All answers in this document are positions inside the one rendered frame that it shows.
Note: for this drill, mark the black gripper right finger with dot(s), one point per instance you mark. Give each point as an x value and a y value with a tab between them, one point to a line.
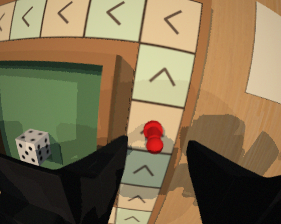
227	193

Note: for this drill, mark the red pawn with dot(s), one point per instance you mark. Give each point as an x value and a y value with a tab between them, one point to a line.
153	131

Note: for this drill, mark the white die with black pips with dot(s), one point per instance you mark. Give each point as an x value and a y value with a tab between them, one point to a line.
34	146

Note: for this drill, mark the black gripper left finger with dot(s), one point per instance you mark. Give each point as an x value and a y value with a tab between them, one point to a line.
82	193

